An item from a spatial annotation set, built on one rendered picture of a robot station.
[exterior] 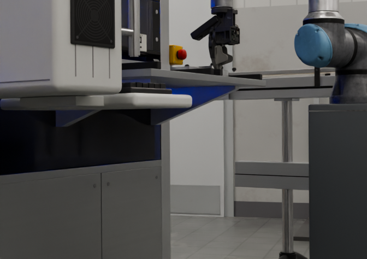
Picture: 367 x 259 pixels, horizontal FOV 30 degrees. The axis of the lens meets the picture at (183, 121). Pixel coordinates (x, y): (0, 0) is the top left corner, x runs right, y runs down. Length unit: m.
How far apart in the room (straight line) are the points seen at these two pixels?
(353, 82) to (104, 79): 0.90
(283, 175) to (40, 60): 2.00
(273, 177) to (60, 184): 1.34
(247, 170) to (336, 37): 1.39
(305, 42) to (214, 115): 3.36
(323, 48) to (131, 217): 0.91
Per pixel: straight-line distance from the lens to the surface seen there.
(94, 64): 1.33
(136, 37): 1.43
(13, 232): 1.96
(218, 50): 2.30
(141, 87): 1.47
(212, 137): 5.28
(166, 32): 2.57
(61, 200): 2.09
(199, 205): 5.34
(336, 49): 1.95
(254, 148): 5.25
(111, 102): 1.45
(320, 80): 3.05
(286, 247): 3.20
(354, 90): 2.02
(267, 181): 3.18
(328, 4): 1.97
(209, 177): 5.30
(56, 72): 1.27
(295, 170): 3.12
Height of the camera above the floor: 0.75
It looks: level
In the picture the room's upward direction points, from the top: straight up
